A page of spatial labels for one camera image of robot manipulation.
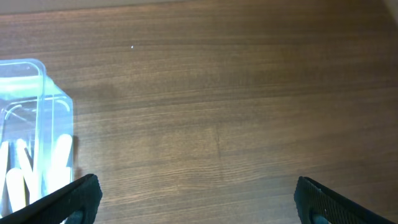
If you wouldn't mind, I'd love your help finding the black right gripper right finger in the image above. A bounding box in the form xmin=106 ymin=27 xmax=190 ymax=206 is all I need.
xmin=294 ymin=176 xmax=394 ymax=224

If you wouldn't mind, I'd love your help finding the white plastic spoon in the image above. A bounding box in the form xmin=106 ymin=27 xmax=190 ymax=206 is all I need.
xmin=47 ymin=134 xmax=73 ymax=193
xmin=0 ymin=141 xmax=9 ymax=212
xmin=16 ymin=139 xmax=38 ymax=204

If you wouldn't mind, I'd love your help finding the clear plastic container right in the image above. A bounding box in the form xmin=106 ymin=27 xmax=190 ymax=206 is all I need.
xmin=1 ymin=58 xmax=73 ymax=217

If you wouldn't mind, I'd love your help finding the yellow plastic spoon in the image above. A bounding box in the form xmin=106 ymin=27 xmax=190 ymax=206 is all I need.
xmin=6 ymin=168 xmax=26 ymax=213

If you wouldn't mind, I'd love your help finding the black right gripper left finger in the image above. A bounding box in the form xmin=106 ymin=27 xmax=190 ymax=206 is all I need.
xmin=1 ymin=174 xmax=103 ymax=224

